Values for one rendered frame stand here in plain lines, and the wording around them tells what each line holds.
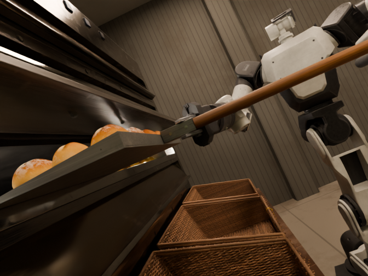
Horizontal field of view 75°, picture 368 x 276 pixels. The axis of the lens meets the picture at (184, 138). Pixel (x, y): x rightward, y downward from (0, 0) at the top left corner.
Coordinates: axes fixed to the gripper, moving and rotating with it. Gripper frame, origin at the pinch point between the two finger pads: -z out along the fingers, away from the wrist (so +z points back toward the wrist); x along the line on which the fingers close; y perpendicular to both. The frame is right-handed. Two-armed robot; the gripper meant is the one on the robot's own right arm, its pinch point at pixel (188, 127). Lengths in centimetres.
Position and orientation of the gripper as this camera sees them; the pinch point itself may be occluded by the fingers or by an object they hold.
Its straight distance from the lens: 61.9
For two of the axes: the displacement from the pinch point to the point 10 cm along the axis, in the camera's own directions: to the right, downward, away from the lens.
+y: 6.6, -3.3, -6.7
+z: 6.4, -2.3, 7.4
